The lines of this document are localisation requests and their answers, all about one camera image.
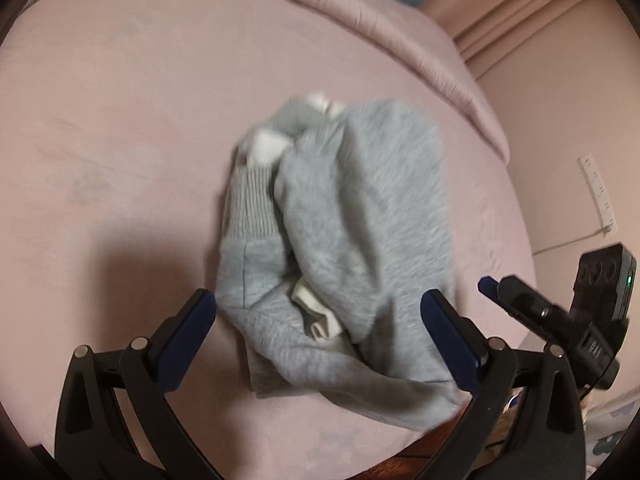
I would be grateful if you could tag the grey printed sweatshirt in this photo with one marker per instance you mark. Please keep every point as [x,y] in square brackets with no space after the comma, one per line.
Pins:
[350,210]

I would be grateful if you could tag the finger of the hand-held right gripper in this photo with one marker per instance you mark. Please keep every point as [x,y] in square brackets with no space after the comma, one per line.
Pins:
[525,302]
[487,287]

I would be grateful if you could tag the floral printed cloth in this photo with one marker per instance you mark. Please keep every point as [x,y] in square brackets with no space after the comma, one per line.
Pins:
[612,430]

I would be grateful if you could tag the pink bed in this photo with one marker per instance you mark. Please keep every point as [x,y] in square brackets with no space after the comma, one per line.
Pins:
[125,160]

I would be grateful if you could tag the pink curtain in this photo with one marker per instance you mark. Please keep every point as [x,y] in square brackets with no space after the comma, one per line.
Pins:
[525,10]

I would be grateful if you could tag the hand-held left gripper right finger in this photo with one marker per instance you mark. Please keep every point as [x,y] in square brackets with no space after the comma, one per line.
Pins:
[450,345]

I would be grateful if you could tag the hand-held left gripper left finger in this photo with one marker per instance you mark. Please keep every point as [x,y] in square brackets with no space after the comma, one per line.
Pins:
[185,345]

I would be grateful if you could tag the white power strip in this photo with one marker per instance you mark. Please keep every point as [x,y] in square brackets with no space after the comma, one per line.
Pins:
[597,195]

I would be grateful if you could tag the pink duvet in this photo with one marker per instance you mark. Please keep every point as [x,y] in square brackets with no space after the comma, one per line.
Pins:
[400,35]

